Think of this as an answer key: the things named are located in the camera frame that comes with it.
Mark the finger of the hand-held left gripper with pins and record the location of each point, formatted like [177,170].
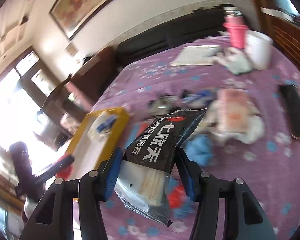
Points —
[62,163]

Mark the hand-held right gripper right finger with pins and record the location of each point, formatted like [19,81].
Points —
[190,180]

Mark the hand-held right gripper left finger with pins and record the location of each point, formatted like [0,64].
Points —
[113,175]

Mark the yellow cardboard box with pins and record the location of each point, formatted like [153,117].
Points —
[107,150]

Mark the black snack packet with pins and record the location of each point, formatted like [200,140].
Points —
[160,140]

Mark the person's left forearm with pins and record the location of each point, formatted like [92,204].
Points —
[27,207]

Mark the red soft item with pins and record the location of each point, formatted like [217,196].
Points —
[176,197]

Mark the blue cloth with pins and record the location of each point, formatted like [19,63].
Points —
[200,150]

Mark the clear plastic bag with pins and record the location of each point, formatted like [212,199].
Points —
[100,127]

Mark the bright window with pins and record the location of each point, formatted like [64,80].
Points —
[15,100]

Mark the silver shiny item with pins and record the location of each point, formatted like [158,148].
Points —
[162,106]

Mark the white plastic bag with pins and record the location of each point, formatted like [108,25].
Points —
[252,130]

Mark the pale pink flat packet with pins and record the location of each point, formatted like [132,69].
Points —
[233,110]

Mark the blue and white packet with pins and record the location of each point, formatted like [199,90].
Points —
[197,96]

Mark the dark wooden nightstand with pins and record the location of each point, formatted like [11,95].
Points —
[97,72]

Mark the white paper sheet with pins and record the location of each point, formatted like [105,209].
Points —
[192,56]

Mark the grey green cloth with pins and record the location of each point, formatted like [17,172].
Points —
[240,66]

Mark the black flat remote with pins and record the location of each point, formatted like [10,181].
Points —
[293,110]

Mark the black headboard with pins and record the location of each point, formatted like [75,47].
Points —
[165,30]

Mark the pink bottle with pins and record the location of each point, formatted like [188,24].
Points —
[236,35]

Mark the brown wooden furniture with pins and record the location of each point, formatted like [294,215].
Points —
[290,37]

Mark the framed wall painting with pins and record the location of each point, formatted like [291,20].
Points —
[77,5]

